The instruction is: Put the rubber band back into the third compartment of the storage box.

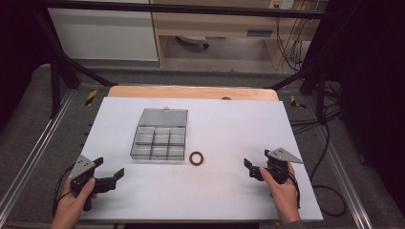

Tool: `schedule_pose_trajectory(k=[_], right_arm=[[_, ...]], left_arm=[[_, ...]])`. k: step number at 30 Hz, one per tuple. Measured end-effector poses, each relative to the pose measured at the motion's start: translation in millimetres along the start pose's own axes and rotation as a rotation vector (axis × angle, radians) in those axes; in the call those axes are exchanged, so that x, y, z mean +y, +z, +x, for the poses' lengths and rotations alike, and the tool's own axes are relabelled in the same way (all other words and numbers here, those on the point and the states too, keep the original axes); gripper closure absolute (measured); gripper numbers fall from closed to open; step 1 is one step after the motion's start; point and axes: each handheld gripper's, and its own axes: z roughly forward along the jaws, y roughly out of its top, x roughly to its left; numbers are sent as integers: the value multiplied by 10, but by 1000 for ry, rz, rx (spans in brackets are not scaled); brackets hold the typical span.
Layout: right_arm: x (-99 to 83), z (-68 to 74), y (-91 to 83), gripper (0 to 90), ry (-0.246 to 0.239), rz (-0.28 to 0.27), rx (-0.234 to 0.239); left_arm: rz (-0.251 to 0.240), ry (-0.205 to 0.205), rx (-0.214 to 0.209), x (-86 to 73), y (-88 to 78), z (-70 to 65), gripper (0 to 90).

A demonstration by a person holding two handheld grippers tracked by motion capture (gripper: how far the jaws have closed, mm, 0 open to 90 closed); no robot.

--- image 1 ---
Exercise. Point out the person's left hand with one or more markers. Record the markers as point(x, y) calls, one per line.
point(73, 205)

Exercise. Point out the wooden desk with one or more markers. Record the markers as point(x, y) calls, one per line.
point(219, 28)

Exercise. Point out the white table board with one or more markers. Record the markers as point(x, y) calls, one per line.
point(223, 133)

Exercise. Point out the person's right hand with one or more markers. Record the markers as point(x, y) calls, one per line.
point(282, 194)

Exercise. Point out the aluminium rail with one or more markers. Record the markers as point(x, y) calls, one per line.
point(345, 181)
point(28, 159)

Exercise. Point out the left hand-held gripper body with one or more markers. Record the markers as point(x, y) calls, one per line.
point(83, 174)

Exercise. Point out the white cabinet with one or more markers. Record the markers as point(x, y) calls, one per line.
point(105, 35)

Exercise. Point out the office chair base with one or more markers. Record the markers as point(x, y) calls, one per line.
point(194, 40)

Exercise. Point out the white wall socket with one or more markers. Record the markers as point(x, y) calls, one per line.
point(281, 4)

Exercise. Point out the clear plastic compartment box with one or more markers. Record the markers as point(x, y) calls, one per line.
point(160, 135)

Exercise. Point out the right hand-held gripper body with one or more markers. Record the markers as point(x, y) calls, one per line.
point(277, 165)

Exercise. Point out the yellow black striped tape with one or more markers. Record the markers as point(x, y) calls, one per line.
point(296, 102)
point(91, 97)

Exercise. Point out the black metal frame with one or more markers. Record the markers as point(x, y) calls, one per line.
point(178, 8)

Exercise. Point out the wooden table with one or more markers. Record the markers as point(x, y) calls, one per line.
point(178, 92)

